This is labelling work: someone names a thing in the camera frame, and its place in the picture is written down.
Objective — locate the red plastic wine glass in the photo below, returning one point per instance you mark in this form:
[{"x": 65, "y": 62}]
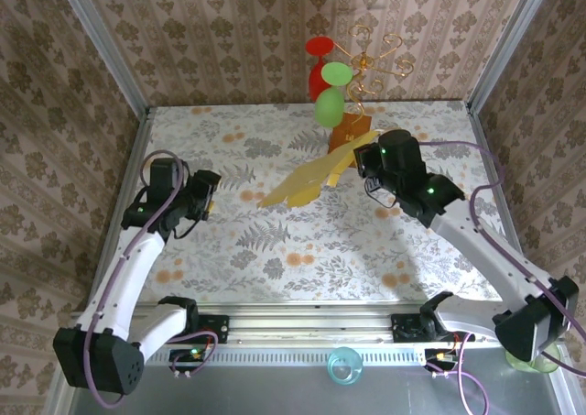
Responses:
[{"x": 317, "y": 83}]

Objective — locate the yellow white paper box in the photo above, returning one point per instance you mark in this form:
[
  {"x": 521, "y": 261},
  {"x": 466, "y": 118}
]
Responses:
[{"x": 302, "y": 181}]

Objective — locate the grey metal shelf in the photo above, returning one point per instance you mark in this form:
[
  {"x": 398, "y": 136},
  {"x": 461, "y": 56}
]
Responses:
[{"x": 274, "y": 392}]

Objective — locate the blue plastic cup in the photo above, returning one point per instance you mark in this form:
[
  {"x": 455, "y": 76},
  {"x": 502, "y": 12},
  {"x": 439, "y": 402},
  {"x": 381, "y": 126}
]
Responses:
[{"x": 344, "y": 364}]

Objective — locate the left controller board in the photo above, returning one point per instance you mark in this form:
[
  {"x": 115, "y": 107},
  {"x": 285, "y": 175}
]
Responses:
[{"x": 190, "y": 354}]

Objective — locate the right controller board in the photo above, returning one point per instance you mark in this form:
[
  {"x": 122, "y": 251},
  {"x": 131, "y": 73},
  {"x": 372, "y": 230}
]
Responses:
[{"x": 439, "y": 356}]

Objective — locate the aluminium table edge rail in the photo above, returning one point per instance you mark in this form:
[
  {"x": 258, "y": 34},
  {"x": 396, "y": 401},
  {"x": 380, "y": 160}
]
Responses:
[
  {"x": 486, "y": 158},
  {"x": 139, "y": 133}
]

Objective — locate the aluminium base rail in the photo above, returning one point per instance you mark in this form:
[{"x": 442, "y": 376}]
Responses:
[{"x": 311, "y": 325}]

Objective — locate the controller board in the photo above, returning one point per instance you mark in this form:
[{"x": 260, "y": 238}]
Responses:
[
  {"x": 190, "y": 354},
  {"x": 439, "y": 356}
]

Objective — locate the green plastic cup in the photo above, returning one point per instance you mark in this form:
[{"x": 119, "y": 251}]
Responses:
[{"x": 545, "y": 367}]

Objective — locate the green plastic wine glass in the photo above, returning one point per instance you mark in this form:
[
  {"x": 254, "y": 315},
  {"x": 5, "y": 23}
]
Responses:
[{"x": 328, "y": 108}]

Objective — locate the floral patterned table mat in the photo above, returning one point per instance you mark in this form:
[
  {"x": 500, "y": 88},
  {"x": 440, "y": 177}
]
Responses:
[{"x": 220, "y": 277}]

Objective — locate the brown wooden board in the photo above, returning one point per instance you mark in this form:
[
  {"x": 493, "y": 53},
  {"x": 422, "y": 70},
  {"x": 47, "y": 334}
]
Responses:
[{"x": 348, "y": 133}]

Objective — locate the aluminium frame post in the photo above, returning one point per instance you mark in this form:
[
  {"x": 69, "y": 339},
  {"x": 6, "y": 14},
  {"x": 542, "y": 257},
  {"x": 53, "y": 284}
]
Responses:
[
  {"x": 103, "y": 44},
  {"x": 508, "y": 44}
]

